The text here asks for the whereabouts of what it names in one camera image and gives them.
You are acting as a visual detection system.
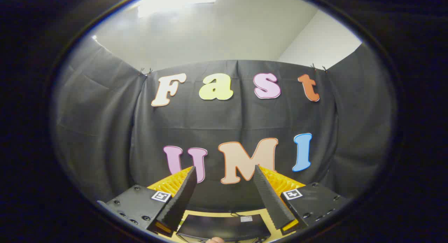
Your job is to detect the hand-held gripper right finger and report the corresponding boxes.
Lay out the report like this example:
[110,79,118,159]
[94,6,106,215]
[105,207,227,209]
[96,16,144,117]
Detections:
[253,164,348,236]

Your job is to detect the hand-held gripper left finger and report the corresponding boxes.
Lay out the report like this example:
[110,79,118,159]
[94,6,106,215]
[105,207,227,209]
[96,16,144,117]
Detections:
[97,166,197,237]

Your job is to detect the black toaster oven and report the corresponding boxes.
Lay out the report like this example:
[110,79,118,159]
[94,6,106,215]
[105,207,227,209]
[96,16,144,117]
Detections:
[176,214,272,243]

